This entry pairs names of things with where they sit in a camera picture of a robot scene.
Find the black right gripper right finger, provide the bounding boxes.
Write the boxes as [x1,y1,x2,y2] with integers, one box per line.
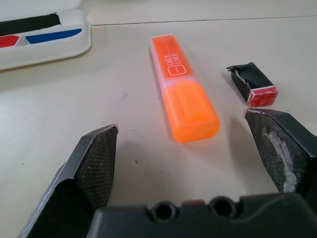
[243,108,317,194]

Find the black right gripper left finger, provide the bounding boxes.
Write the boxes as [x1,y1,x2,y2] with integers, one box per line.
[16,123,119,238]

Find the red eraser in black sleeve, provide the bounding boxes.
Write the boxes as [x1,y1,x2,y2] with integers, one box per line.
[226,61,279,108]

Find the orange highlighter pen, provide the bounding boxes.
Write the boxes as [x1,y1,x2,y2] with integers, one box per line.
[149,35,221,144]

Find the white tray with coloured strips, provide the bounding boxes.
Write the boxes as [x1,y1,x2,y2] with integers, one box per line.
[0,9,92,71]

